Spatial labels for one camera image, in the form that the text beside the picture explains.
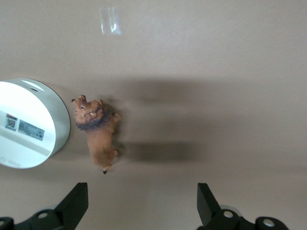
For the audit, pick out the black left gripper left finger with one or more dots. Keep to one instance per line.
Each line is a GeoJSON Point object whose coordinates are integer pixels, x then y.
{"type": "Point", "coordinates": [64, 210]}

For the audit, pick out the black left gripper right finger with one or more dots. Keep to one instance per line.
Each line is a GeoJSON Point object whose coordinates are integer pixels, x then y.
{"type": "Point", "coordinates": [213, 215]}

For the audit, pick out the brown lion statue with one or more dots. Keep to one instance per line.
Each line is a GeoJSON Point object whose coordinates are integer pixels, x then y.
{"type": "Point", "coordinates": [99, 134]}

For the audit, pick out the white round desk lamp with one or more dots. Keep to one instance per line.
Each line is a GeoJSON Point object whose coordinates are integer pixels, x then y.
{"type": "Point", "coordinates": [28, 119]}

